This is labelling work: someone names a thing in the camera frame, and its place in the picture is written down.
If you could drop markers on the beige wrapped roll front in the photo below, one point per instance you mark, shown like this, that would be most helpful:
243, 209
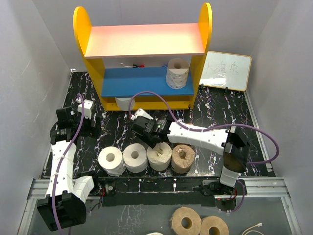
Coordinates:
159, 157

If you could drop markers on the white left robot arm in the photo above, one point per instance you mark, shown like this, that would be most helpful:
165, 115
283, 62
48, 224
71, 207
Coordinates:
64, 203

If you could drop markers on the brown wrapped roll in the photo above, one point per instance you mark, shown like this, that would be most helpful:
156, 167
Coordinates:
179, 143
182, 159

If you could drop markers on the tan roll on floor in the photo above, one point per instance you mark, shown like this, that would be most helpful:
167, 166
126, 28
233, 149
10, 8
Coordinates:
185, 221
213, 225

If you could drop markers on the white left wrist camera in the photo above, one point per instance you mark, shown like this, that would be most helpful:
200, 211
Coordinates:
85, 107

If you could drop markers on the brown wrapped roll back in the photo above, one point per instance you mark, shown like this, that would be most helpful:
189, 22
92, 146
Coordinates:
179, 143

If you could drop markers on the tan roll on floor left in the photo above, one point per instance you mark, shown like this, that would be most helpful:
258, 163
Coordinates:
185, 221

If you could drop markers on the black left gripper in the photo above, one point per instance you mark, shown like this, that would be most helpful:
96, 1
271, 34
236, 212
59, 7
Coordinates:
92, 131

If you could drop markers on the black and red marker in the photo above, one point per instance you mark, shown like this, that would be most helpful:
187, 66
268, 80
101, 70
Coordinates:
138, 65

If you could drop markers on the brown wrapped roll front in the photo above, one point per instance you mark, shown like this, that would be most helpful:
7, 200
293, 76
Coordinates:
182, 159

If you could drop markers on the small whiteboard with writing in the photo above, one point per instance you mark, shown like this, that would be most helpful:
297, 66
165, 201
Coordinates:
226, 71

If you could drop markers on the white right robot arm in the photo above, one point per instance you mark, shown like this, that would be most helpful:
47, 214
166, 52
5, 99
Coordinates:
230, 143

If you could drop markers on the tan roll on floor right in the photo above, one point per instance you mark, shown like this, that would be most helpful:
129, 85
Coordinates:
213, 225

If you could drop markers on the patterned white paper roll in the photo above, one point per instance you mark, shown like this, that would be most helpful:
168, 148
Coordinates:
177, 73

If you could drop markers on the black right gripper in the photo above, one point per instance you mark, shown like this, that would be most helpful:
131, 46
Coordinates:
152, 145

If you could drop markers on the yellow shelf with coloured boards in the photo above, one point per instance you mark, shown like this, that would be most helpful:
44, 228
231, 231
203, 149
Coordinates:
147, 85

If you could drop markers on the white roll at bottom edge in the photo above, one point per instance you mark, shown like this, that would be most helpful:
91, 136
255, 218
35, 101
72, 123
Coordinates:
155, 233

